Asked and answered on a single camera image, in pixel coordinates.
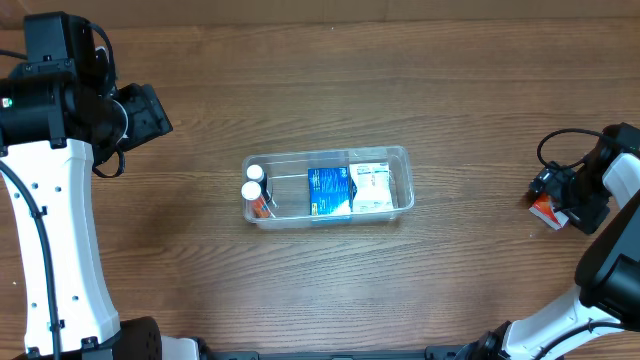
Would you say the red medicine box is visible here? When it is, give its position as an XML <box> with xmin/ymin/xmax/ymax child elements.
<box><xmin>529</xmin><ymin>194</ymin><xmax>569</xmax><ymax>230</ymax></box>

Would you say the black bottle white cap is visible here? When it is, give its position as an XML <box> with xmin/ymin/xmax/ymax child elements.
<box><xmin>245</xmin><ymin>164</ymin><xmax>272</xmax><ymax>203</ymax></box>

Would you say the orange pill bottle white cap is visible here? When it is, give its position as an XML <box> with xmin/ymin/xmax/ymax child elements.
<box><xmin>241</xmin><ymin>181</ymin><xmax>272</xmax><ymax>218</ymax></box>

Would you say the clear plastic container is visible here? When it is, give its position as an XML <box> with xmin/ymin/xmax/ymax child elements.
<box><xmin>242</xmin><ymin>145</ymin><xmax>415</xmax><ymax>230</ymax></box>

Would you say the blue medicine box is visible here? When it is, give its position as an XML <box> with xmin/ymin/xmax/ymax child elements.
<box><xmin>308</xmin><ymin>167</ymin><xmax>351</xmax><ymax>216</ymax></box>

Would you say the white medicine box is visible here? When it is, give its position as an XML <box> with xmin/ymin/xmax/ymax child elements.
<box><xmin>349</xmin><ymin>162</ymin><xmax>394</xmax><ymax>213</ymax></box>

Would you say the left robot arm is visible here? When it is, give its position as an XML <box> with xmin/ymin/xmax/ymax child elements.
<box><xmin>1</xmin><ymin>12</ymin><xmax>204</xmax><ymax>359</ymax></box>

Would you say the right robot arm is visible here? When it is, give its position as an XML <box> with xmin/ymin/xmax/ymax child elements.
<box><xmin>453</xmin><ymin>123</ymin><xmax>639</xmax><ymax>359</ymax></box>

